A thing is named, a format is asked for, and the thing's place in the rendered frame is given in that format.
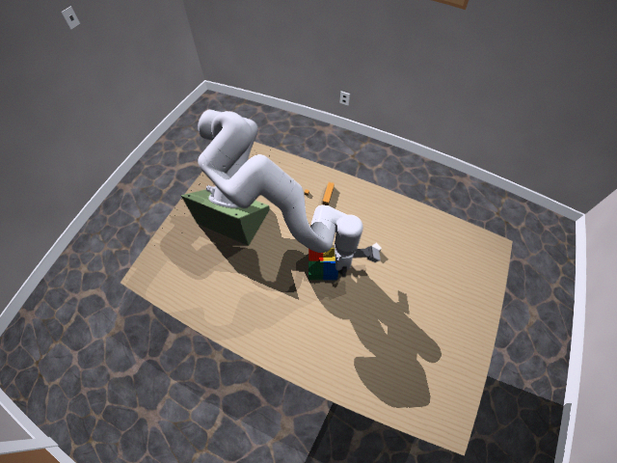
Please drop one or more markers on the blue cube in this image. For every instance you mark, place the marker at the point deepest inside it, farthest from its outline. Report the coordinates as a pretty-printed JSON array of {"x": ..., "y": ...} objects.
[{"x": 329, "y": 271}]

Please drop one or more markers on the yellow cube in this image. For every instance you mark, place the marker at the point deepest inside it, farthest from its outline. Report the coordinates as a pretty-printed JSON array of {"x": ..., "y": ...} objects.
[{"x": 330, "y": 255}]

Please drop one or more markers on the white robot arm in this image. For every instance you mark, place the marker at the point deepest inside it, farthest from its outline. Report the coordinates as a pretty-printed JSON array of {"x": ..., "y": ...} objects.
[{"x": 261, "y": 176}]

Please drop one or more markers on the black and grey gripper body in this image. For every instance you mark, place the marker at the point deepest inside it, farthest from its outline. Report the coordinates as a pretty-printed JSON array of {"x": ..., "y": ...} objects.
[{"x": 341, "y": 260}]

